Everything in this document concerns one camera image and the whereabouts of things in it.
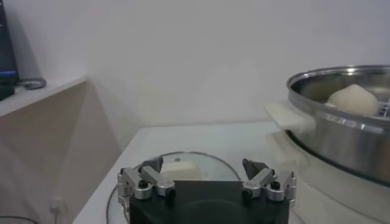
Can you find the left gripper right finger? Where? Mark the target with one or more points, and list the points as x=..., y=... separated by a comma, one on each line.
x=259, y=181

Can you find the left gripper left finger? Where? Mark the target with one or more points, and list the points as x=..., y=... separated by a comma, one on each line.
x=158, y=182

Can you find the white steamed baozi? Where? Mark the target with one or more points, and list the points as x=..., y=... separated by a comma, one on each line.
x=355, y=99

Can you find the stainless steel steamer basket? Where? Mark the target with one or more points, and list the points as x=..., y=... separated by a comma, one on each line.
x=350, y=143

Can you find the glass pot lid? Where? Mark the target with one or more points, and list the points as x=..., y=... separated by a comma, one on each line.
x=182, y=170

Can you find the cream electric cooker base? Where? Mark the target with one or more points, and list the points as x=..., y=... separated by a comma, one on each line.
x=320, y=188

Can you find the white side table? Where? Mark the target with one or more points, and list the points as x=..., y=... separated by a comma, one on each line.
x=45, y=128

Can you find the dark laptop with blue line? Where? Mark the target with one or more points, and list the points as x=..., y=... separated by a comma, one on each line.
x=6, y=45

